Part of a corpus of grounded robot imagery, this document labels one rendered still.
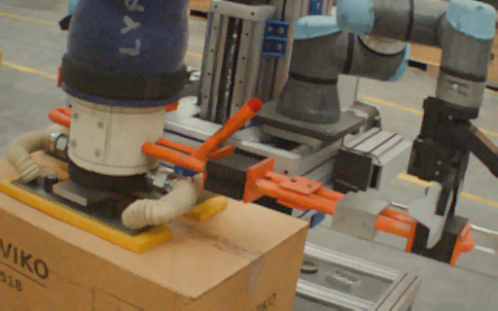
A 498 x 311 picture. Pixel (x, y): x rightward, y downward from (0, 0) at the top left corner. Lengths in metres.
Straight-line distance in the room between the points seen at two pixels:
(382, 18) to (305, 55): 0.63
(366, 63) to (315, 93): 0.13
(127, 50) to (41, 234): 0.34
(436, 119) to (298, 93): 0.69
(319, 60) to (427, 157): 0.68
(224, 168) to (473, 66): 0.43
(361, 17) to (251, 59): 0.83
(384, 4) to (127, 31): 0.41
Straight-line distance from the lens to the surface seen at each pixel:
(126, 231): 1.27
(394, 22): 1.14
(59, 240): 1.28
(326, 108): 1.77
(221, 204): 1.45
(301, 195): 1.20
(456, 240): 1.13
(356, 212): 1.17
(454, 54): 1.08
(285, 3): 1.98
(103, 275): 1.24
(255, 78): 1.96
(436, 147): 1.11
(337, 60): 1.75
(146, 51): 1.26
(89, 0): 1.28
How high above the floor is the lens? 1.50
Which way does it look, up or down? 17 degrees down
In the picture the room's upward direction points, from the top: 8 degrees clockwise
